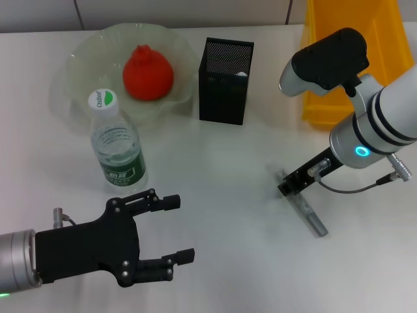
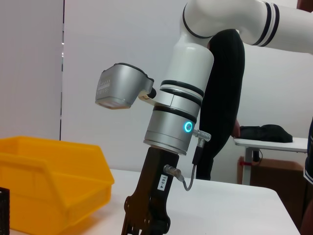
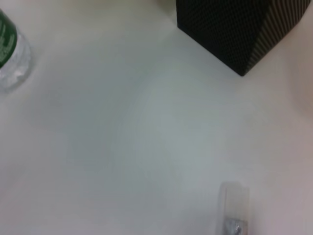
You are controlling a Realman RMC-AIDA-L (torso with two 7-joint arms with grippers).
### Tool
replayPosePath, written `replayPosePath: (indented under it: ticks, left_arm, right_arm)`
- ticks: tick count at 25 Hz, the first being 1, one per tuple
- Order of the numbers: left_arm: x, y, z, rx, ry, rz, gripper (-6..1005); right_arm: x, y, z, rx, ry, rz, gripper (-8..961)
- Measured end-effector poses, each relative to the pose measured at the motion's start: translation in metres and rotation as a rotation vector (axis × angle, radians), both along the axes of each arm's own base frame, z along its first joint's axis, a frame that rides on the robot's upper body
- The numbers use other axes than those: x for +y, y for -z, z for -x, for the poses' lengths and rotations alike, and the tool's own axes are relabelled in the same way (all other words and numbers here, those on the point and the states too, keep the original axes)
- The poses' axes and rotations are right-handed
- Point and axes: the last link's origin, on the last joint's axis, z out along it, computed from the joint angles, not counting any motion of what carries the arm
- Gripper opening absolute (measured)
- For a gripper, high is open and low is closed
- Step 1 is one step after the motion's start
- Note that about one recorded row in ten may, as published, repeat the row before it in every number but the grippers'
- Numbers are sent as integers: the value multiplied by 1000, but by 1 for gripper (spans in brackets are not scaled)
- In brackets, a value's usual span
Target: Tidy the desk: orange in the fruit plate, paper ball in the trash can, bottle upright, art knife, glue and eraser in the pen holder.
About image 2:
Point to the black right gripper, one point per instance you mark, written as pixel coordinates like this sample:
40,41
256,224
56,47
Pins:
151,186

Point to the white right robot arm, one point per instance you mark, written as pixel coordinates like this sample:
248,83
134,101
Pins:
190,61

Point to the black mesh pen holder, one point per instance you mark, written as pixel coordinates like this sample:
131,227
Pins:
4,210

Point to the white background desk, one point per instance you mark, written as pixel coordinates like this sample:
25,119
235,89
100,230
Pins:
269,145

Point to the yellow plastic bin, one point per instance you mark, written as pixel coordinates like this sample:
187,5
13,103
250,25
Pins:
49,186

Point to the small red clamp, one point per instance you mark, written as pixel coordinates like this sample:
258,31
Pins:
245,164

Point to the brown cardboard box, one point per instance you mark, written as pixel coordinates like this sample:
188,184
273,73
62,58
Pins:
274,176

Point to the person in black clothes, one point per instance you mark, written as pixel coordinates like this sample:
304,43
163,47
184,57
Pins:
225,98

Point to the black bag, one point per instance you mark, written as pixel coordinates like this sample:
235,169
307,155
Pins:
266,133

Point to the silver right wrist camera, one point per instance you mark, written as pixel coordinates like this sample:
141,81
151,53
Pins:
122,85

